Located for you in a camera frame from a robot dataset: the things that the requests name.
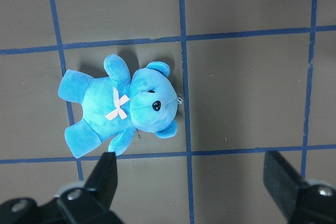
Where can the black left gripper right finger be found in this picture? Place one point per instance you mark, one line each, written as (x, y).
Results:
(298, 199)

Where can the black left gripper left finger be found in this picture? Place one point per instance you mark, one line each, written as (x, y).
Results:
(91, 202)

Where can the blue teddy bear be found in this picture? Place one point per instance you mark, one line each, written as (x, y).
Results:
(117, 106)

